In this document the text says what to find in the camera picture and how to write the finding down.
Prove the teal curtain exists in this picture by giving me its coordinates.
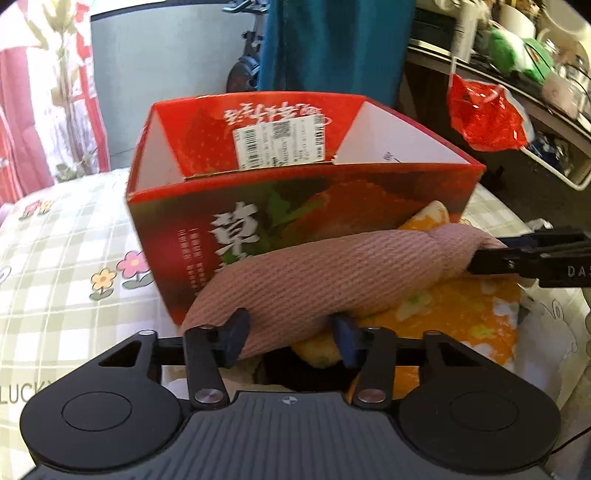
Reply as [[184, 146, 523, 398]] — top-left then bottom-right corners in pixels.
[[256, 0, 416, 112]]

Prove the red plastic bag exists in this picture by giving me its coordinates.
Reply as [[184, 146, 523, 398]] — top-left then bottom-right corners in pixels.
[[449, 74, 529, 152]]

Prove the green plush toy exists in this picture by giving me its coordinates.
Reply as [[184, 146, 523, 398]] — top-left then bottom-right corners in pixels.
[[488, 25, 555, 83]]

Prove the white spray bottle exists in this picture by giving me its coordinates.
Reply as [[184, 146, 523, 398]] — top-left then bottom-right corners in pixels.
[[455, 0, 482, 61]]

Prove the black case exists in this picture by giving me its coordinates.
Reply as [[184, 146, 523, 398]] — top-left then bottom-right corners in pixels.
[[411, 8, 462, 48]]

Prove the red cardboard box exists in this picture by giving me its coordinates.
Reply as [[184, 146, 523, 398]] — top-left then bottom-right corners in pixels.
[[124, 92, 485, 326]]

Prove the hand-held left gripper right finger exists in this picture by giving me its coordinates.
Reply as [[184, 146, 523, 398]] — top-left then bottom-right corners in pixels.
[[329, 313, 495, 409]]

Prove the black exercise bike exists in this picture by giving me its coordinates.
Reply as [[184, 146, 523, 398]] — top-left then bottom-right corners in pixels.
[[225, 0, 274, 94]]

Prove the pink knitted cloth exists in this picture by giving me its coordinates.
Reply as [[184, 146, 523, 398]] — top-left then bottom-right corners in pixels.
[[182, 226, 506, 361]]

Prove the orange floral cloth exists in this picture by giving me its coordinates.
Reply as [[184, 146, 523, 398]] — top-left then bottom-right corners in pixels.
[[295, 200, 522, 402]]

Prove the checked floral bedsheet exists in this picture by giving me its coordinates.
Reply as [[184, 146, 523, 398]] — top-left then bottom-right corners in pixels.
[[0, 168, 591, 480]]

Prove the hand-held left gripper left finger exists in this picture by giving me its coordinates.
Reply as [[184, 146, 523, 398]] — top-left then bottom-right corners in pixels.
[[95, 308, 252, 409]]

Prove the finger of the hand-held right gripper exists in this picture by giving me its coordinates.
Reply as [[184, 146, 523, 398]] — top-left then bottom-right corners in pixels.
[[498, 227, 591, 254], [465, 247, 548, 278]]

